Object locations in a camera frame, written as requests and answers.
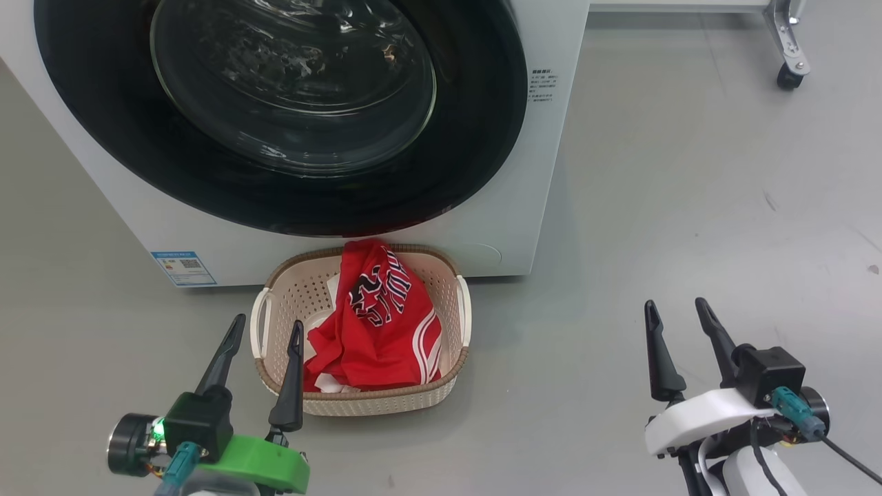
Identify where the white washing machine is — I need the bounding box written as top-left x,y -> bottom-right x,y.
0,0 -> 593,289

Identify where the teal camera connector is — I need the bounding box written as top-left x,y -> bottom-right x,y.
154,442 -> 201,496
771,386 -> 827,442

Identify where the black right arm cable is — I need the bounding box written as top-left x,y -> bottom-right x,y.
749,419 -> 788,496
819,434 -> 882,487

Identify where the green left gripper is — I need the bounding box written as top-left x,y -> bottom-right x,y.
107,313 -> 310,495

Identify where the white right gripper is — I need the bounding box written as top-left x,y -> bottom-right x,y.
644,297 -> 832,457

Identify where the red Bulls jersey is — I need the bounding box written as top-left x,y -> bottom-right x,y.
338,238 -> 443,388

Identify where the blue energy label sticker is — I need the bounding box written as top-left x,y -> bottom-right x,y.
151,250 -> 218,288

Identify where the teal right camera connector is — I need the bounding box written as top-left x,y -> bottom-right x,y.
771,386 -> 827,442

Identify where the metal partition foot bracket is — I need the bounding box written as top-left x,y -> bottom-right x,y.
763,0 -> 812,76

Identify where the beige perforated laundry basket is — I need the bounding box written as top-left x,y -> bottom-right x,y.
249,242 -> 473,417

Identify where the teal left camera connector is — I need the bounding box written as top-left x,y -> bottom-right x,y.
154,442 -> 201,496

